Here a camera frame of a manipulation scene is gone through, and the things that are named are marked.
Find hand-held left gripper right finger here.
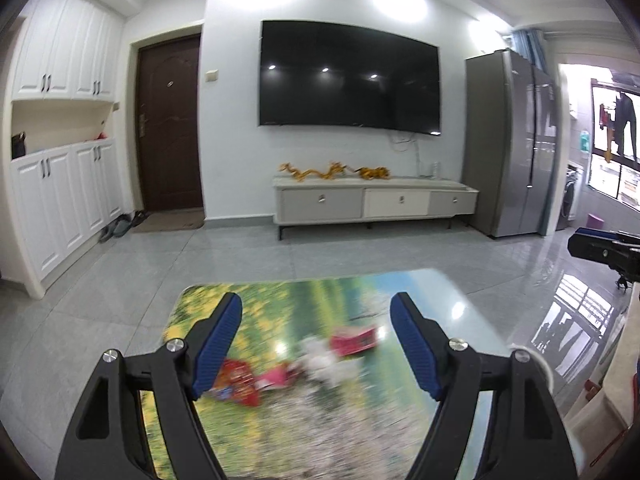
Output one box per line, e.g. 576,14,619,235
389,292,577,480

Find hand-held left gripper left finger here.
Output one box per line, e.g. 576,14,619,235
52,292,244,480

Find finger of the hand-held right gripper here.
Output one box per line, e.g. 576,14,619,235
567,227,640,277

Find red patterned snack wrapper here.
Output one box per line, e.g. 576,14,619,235
214,359,262,407

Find pink wrapper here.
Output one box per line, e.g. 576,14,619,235
259,364,297,392

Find white and green plastic bags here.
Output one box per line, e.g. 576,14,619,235
299,339,342,387

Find white waste bin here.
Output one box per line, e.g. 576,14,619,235
510,347,556,396

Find washing machine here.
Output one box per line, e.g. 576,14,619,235
559,159,581,231

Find landscape print coffee table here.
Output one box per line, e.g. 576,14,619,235
142,268,517,480

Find hanging dark clothes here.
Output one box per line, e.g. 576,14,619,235
612,90,640,164

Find brown doormat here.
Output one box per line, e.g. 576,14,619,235
132,209,206,233

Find grey refrigerator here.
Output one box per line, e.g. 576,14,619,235
462,48,561,239

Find white television cabinet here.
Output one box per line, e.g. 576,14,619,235
271,174,480,241

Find long golden dragon figure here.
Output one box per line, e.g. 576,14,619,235
278,162,326,182

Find short golden dragon figure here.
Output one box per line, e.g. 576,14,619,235
323,160,354,180

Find white shoe cabinet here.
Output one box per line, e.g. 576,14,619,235
9,0,126,279

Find blue striped curtain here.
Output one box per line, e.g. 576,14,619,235
509,28,546,69

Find brown entrance door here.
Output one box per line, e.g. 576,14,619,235
135,33,205,211

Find television cables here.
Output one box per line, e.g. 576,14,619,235
389,129,432,177

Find black wall television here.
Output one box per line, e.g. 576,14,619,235
258,19,444,137

